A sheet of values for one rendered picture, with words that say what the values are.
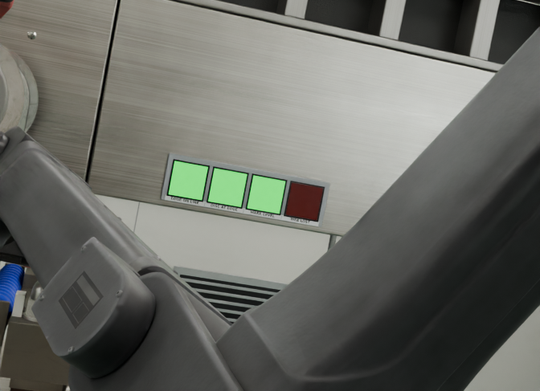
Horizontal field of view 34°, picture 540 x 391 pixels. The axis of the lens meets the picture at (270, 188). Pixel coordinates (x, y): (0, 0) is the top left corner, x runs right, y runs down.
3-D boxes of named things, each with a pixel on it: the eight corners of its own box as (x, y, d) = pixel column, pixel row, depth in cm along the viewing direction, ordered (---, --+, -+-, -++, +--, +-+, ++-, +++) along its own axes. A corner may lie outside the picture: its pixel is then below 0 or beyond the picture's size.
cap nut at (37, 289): (21, 319, 92) (28, 278, 92) (23, 311, 96) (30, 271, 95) (56, 324, 93) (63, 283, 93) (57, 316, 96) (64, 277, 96)
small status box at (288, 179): (160, 199, 128) (169, 152, 128) (160, 199, 129) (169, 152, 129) (321, 227, 134) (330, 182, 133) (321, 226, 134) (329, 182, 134)
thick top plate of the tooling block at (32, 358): (-2, 376, 91) (8, 320, 91) (26, 296, 130) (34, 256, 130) (150, 396, 94) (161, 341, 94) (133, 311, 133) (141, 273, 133)
